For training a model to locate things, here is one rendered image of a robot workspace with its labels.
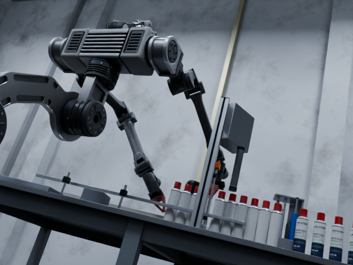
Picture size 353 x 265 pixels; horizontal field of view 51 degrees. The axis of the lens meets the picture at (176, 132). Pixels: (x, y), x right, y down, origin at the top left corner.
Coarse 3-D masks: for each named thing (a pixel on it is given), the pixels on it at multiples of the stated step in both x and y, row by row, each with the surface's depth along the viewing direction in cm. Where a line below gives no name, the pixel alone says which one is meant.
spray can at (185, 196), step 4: (188, 184) 178; (184, 188) 179; (188, 188) 178; (184, 192) 176; (188, 192) 176; (180, 196) 177; (184, 196) 175; (188, 196) 176; (180, 200) 176; (184, 200) 175; (188, 200) 175; (180, 204) 174; (184, 204) 174; (188, 204) 175; (188, 208) 175; (176, 212) 174; (180, 212) 173; (184, 212) 173; (176, 216) 173; (180, 216) 172; (184, 216) 173; (176, 220) 171; (180, 220) 171; (184, 220) 172
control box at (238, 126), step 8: (232, 104) 174; (232, 112) 172; (240, 112) 175; (232, 120) 170; (240, 120) 175; (248, 120) 180; (224, 128) 171; (232, 128) 170; (240, 128) 174; (248, 128) 179; (224, 136) 168; (232, 136) 169; (240, 136) 174; (248, 136) 178; (224, 144) 174; (232, 144) 172; (240, 144) 173; (248, 144) 178; (232, 152) 182
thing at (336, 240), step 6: (336, 216) 163; (336, 222) 162; (336, 228) 160; (342, 228) 160; (336, 234) 159; (342, 234) 159; (330, 240) 160; (336, 240) 158; (342, 240) 158; (330, 246) 159; (336, 246) 157; (342, 246) 158; (330, 252) 157; (336, 252) 156; (330, 258) 156; (336, 258) 155
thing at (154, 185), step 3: (150, 183) 179; (153, 183) 179; (156, 183) 180; (147, 186) 180; (150, 186) 179; (153, 186) 178; (156, 186) 179; (150, 189) 178; (153, 189) 178; (156, 189) 178; (159, 189) 175; (150, 192) 175; (153, 192) 175; (156, 192) 177; (150, 195) 174; (153, 195) 179; (156, 195) 178
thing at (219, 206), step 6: (222, 192) 174; (222, 198) 173; (216, 204) 172; (222, 204) 171; (216, 210) 170; (222, 210) 170; (222, 216) 170; (210, 222) 170; (216, 222) 168; (210, 228) 168; (216, 228) 167
